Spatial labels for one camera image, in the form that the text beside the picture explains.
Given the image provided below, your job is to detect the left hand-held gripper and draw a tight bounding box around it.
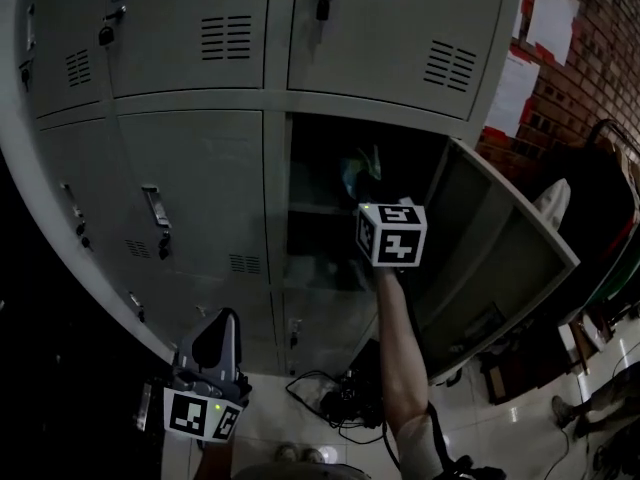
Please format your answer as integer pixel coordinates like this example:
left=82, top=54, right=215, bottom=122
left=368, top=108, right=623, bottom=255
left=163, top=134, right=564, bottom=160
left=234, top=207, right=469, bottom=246
left=163, top=307, right=252, bottom=442

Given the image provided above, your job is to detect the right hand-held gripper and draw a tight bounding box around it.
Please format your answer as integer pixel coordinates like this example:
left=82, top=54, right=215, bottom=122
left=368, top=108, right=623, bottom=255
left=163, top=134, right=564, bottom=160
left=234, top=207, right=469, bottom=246
left=355, top=196, right=429, bottom=269

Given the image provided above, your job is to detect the white plastic bag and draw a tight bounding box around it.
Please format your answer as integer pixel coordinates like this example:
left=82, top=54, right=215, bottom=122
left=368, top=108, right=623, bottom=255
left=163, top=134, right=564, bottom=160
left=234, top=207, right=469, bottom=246
left=339, top=145, right=387, bottom=207

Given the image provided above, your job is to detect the grey metal locker cabinet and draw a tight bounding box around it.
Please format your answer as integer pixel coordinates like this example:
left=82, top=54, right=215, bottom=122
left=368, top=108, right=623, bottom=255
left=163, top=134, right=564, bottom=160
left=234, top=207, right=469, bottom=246
left=0, top=0, right=581, bottom=385

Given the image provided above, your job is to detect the person's right forearm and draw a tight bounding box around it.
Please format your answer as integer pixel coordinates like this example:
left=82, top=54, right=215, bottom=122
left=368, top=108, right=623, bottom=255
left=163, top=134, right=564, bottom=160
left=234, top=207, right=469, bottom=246
left=374, top=266, right=447, bottom=480

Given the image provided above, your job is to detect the person's left forearm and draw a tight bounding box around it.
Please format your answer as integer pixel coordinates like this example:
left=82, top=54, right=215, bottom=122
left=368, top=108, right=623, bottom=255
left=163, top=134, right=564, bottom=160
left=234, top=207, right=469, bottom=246
left=192, top=437, right=236, bottom=480

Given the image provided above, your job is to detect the grey locker door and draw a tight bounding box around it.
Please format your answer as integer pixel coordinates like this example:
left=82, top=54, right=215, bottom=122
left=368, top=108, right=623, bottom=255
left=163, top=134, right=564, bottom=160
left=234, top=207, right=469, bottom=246
left=399, top=137, right=581, bottom=385

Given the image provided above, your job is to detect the person's grey shirt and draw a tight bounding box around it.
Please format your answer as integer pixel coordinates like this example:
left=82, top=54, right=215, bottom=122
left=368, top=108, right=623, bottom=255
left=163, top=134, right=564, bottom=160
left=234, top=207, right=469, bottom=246
left=238, top=462, right=372, bottom=480

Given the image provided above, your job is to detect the black device on floor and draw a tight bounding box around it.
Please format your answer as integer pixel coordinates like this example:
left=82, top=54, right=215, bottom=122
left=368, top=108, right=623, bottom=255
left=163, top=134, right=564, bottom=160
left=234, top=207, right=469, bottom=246
left=319, top=352, right=387, bottom=430

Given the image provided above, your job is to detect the beige hanging coat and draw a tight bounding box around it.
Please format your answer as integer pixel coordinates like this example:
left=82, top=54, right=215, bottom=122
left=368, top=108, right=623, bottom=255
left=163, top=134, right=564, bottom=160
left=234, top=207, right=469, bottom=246
left=529, top=177, right=573, bottom=235

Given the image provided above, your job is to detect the brown wooden stool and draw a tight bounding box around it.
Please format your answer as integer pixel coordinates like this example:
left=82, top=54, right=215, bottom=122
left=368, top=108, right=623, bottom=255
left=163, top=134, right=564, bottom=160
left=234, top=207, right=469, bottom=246
left=479, top=317, right=616, bottom=407

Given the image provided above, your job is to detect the clothes rack with dark garments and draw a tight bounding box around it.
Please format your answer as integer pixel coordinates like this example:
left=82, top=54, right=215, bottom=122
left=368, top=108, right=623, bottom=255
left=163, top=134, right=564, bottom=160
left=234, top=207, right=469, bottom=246
left=569, top=117, right=640, bottom=322

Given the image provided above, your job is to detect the black floor cable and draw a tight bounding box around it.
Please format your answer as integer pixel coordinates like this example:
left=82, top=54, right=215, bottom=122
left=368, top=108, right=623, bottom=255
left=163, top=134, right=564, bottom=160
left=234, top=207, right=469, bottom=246
left=284, top=370, right=387, bottom=445

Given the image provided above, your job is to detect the white wall paper red tape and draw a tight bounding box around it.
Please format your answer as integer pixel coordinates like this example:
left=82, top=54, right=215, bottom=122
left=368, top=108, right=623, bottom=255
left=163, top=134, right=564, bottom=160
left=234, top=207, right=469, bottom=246
left=524, top=0, right=582, bottom=67

